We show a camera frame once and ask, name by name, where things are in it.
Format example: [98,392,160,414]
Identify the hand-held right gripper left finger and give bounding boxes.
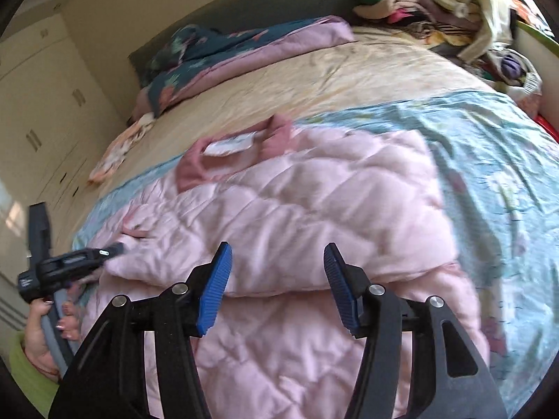
[48,241,233,419]

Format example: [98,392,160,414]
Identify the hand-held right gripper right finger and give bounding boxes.
[323,242,509,419]

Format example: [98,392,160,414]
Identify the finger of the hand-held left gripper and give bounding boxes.
[57,242,127,273]

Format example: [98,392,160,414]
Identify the pink quilted jacket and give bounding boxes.
[102,113,490,419]

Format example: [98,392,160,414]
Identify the person's left hand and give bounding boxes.
[22,297,84,385]

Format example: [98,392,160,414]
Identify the peach striped cloth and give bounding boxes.
[87,111,156,184]

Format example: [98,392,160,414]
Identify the cream wardrobe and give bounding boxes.
[0,13,127,228]

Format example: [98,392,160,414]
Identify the light blue cartoon blanket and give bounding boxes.
[72,89,559,415]

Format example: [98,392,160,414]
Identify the bed with beige sheet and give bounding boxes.
[89,26,511,193]

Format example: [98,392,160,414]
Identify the dark floral duvet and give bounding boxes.
[135,15,356,118]

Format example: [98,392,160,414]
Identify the red object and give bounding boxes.
[535,113,559,141]

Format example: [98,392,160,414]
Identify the cream curtain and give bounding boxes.
[454,0,525,63]

